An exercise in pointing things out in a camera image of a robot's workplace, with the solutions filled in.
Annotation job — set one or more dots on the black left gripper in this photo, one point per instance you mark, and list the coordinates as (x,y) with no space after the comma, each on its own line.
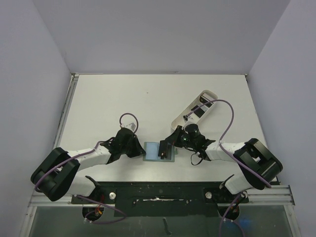
(138,150)

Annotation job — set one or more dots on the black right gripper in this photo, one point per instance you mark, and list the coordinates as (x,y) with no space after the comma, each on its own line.
(171,140)

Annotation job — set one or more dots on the black VIP credit card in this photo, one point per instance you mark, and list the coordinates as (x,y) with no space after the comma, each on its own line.
(162,147)

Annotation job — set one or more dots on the green card holder wallet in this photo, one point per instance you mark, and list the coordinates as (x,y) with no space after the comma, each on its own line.
(153,154)

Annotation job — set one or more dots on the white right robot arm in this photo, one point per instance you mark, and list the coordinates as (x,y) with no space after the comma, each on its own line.
(259,167)

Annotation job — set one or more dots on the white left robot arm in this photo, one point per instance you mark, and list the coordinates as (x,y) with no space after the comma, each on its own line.
(57,175)

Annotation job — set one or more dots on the fallen black card in tray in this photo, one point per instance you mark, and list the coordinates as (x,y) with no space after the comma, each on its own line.
(199,111)

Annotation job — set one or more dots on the card stack in tray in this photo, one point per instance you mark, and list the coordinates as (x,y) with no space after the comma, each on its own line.
(205,98)

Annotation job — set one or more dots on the white oblong tray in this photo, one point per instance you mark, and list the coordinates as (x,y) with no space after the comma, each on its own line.
(179,120)

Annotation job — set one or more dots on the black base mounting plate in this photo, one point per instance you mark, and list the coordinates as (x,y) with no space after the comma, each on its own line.
(160,199)

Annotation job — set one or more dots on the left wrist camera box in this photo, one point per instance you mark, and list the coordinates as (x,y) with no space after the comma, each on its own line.
(131,126)

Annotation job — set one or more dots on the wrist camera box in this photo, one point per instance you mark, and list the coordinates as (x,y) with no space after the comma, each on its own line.
(131,126)
(188,119)

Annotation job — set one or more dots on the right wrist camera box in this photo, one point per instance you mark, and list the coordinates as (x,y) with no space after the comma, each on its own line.
(188,119)

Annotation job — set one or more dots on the aluminium frame rail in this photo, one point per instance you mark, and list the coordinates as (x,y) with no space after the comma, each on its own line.
(94,104)

